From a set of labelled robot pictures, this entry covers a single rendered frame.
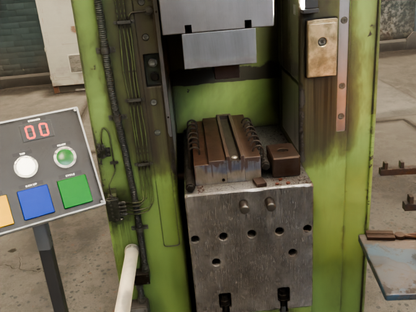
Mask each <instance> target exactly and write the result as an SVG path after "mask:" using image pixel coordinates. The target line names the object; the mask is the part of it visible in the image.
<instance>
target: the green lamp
mask: <svg viewBox="0 0 416 312"><path fill-rule="evenodd" d="M56 159H57V161H58V162H59V163H60V164H62V165H69V164H71V163H72V161H73V159H74V155H73V153H72V152H71V151H70V150H68V149H62V150H60V151H59V152H58V153H57V155H56Z"/></svg>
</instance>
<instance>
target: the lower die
mask: <svg viewBox="0 0 416 312"><path fill-rule="evenodd" d="M226 115H228V117H229V119H230V123H231V126H232V129H233V132H234V135H235V139H236V142H237V144H238V148H239V151H240V154H241V160H234V161H230V157H229V154H228V149H227V145H226V142H225V138H224V134H223V130H222V125H221V122H220V118H219V116H226ZM243 118H245V117H244V116H243V115H231V114H222V115H216V118H203V119H202V121H197V128H198V136H199V145H200V152H201V154H200V155H198V150H197V149H193V160H194V174H195V181H196V186H199V185H206V184H219V183H231V182H238V181H251V180H253V178H258V177H261V156H260V154H259V152H258V149H257V147H256V148H255V149H254V152H252V151H251V150H252V148H253V147H254V146H255V145H256V144H255V142H253V143H252V145H251V146H249V144H250V142H251V141H253V140H254V139H253V137H251V138H250V140H249V141H248V138H249V136H251V133H249V134H248V137H246V133H247V132H248V131H249V128H248V129H247V130H246V132H244V130H245V127H247V126H248V125H247V124H245V127H244V128H243V124H244V123H245V122H246V120H244V121H243V124H241V120H242V119H243ZM222 179H225V181H222Z"/></svg>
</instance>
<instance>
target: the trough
mask: <svg viewBox="0 0 416 312"><path fill-rule="evenodd" d="M219 118H220V122H221V125H222V130H223V134H224V138H225V142H226V145H227V149H228V154H229V157H230V161H234V160H241V154H240V151H239V148H238V144H237V142H236V139H235V135H234V132H233V129H232V126H231V123H230V119H229V117H228V115H226V116H219ZM234 155H235V156H237V157H238V158H232V156H234Z"/></svg>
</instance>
